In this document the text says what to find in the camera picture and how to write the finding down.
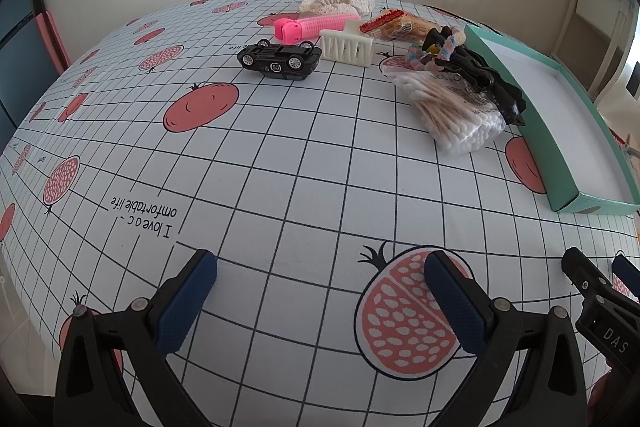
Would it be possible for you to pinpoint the person's right hand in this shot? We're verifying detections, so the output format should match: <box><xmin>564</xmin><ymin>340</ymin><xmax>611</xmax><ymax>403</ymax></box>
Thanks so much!
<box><xmin>587</xmin><ymin>369</ymin><xmax>618</xmax><ymax>427</ymax></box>

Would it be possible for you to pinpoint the pomegranate print grid tablecloth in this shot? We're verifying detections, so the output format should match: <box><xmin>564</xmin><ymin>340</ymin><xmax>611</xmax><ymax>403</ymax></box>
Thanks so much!
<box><xmin>0</xmin><ymin>0</ymin><xmax>640</xmax><ymax>427</ymax></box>

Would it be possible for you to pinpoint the bag of cotton swabs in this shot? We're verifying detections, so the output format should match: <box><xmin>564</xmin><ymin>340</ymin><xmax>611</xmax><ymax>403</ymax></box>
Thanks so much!
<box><xmin>385</xmin><ymin>57</ymin><xmax>507</xmax><ymax>155</ymax></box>

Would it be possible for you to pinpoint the white wooden shelf rack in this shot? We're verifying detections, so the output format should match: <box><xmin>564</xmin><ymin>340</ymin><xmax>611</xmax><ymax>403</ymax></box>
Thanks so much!
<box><xmin>550</xmin><ymin>0</ymin><xmax>632</xmax><ymax>102</ymax></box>

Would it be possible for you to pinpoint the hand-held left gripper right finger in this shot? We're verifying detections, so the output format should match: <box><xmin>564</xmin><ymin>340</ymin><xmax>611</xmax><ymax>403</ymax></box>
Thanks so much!
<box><xmin>424</xmin><ymin>249</ymin><xmax>588</xmax><ymax>427</ymax></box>

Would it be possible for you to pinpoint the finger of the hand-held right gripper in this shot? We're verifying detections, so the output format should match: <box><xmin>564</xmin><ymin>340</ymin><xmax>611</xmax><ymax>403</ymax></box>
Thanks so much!
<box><xmin>611</xmin><ymin>254</ymin><xmax>640</xmax><ymax>299</ymax></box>
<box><xmin>561</xmin><ymin>248</ymin><xmax>618</xmax><ymax>323</ymax></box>

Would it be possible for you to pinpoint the black toy car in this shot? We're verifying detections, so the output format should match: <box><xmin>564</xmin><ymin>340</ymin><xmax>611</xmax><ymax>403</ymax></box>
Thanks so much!
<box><xmin>236</xmin><ymin>39</ymin><xmax>323</xmax><ymax>82</ymax></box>

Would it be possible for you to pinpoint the rice cracker snack packet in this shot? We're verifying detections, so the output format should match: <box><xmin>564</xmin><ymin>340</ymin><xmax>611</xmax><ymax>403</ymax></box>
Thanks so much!
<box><xmin>359</xmin><ymin>8</ymin><xmax>431</xmax><ymax>42</ymax></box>

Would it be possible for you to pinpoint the black hair claw clip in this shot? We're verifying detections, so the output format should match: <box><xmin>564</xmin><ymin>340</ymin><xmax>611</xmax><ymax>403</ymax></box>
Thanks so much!
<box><xmin>422</xmin><ymin>26</ymin><xmax>528</xmax><ymax>126</ymax></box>

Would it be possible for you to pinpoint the white hair claw clip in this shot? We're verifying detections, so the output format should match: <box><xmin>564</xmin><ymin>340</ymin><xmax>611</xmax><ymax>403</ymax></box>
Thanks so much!
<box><xmin>319</xmin><ymin>21</ymin><xmax>375</xmax><ymax>68</ymax></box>

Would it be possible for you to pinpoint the pastel beaded hair tie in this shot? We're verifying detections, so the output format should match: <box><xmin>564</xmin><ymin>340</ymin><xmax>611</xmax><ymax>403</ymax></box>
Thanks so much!
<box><xmin>437</xmin><ymin>28</ymin><xmax>467</xmax><ymax>60</ymax></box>

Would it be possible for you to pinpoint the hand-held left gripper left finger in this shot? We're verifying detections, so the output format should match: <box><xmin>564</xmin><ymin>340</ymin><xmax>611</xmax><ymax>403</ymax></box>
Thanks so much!
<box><xmin>54</xmin><ymin>249</ymin><xmax>218</xmax><ymax>427</ymax></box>

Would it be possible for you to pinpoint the pink board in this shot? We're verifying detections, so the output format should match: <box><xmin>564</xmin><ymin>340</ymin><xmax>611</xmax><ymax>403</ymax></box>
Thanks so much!
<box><xmin>42</xmin><ymin>9</ymin><xmax>71</xmax><ymax>70</ymax></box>

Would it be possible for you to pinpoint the teal cardboard box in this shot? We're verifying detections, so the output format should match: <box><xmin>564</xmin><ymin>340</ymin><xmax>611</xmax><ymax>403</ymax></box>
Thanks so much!
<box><xmin>462</xmin><ymin>24</ymin><xmax>640</xmax><ymax>215</ymax></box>

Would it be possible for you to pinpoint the pink hair roller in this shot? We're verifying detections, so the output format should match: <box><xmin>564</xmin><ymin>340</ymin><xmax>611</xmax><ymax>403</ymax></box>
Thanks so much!
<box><xmin>273</xmin><ymin>13</ymin><xmax>362</xmax><ymax>44</ymax></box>

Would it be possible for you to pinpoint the dark blue cabinet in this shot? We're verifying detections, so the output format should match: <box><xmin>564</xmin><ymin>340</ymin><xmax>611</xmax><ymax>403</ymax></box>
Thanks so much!
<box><xmin>0</xmin><ymin>0</ymin><xmax>41</xmax><ymax>148</ymax></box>

